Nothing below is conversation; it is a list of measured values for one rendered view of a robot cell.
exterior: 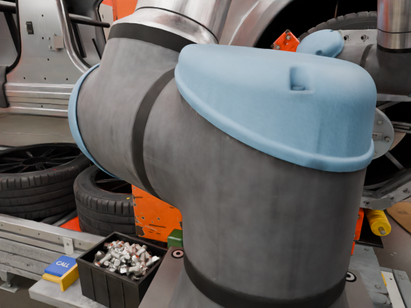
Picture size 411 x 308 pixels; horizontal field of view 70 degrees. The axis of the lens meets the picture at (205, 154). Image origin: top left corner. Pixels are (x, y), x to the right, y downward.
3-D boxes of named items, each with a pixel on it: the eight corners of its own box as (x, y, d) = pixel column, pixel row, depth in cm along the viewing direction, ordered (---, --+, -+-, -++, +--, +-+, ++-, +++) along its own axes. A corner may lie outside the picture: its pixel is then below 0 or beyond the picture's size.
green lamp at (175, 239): (189, 245, 70) (189, 230, 68) (183, 255, 66) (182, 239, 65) (174, 241, 71) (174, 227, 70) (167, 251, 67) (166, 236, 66)
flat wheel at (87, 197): (211, 187, 183) (211, 152, 176) (209, 255, 120) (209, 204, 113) (107, 186, 185) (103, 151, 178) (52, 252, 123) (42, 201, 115)
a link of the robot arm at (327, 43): (373, 22, 44) (377, 77, 52) (304, 27, 52) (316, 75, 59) (353, 56, 42) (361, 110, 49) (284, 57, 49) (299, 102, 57)
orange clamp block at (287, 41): (307, 51, 94) (289, 30, 94) (307, 51, 87) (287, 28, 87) (290, 67, 97) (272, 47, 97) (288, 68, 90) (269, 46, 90)
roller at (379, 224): (373, 201, 120) (375, 189, 118) (391, 242, 94) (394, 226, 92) (358, 199, 122) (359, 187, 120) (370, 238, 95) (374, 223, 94)
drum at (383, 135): (375, 144, 94) (383, 100, 90) (392, 166, 75) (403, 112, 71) (328, 140, 99) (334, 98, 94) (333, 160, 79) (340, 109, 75)
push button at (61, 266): (82, 265, 87) (81, 259, 86) (64, 281, 81) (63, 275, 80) (63, 260, 89) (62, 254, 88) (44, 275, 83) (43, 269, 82)
